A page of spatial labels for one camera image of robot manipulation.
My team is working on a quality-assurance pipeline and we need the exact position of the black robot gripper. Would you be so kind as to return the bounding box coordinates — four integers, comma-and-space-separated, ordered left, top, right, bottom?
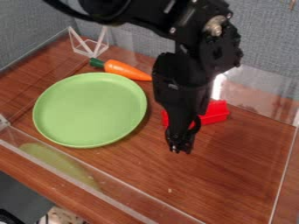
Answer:
151, 17, 246, 155

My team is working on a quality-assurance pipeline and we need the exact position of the orange toy carrot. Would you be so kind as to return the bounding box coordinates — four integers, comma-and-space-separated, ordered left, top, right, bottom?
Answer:
89, 58, 153, 81

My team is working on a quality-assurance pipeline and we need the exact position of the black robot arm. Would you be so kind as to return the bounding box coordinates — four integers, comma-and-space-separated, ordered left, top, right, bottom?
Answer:
43, 0, 244, 153

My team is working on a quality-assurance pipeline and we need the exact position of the green round plate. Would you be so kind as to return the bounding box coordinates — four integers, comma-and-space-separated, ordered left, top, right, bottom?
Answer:
33, 73, 147, 149

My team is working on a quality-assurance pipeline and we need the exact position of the clear acrylic enclosure wall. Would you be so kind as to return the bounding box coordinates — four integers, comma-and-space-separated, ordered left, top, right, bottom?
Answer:
0, 32, 299, 224

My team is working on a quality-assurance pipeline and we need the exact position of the red plastic block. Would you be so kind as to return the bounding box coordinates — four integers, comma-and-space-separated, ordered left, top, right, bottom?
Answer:
161, 99, 230, 130

